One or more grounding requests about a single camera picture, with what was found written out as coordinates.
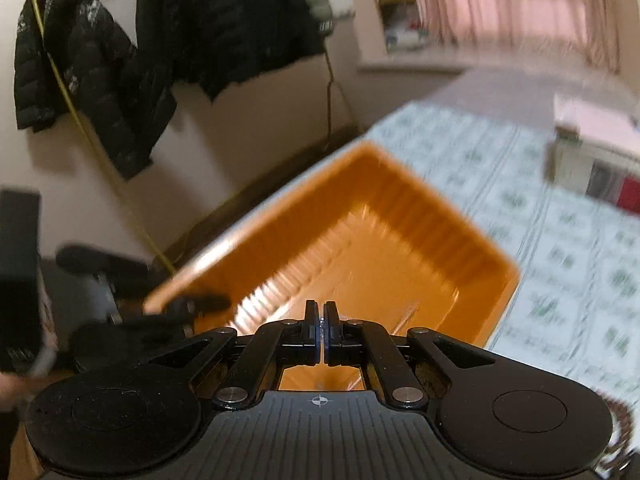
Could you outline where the brown beaded object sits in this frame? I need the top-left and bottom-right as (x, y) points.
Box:
(594, 394), (632, 477)

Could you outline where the black puffer jacket with print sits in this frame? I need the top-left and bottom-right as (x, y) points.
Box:
(14, 0), (179, 181)

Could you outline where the thin hanging cable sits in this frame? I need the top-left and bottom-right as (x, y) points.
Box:
(321, 35), (362, 161)

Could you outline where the gold metal clothes rack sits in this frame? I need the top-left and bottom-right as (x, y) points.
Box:
(27, 0), (177, 277)

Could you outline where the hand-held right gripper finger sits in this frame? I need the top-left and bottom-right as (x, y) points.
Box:
(145, 301), (320, 410)
(324, 302), (496, 409)

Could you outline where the orange plastic tray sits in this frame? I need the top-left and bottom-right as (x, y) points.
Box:
(144, 141), (522, 392)

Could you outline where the pile of white packets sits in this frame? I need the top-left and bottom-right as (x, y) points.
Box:
(384, 20), (430, 52)

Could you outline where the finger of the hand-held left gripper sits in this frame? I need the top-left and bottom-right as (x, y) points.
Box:
(145, 294), (232, 321)
(56, 245), (176, 286)

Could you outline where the green patterned white tablecloth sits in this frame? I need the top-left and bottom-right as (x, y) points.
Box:
(360, 101), (640, 480)

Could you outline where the white cardboard box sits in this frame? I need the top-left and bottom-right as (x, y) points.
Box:
(546, 94), (640, 217)

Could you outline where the pink curtain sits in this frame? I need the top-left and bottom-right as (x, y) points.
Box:
(405, 0), (637, 76)

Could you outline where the wooden bookshelf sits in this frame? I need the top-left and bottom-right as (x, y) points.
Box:
(365, 0), (432, 54)

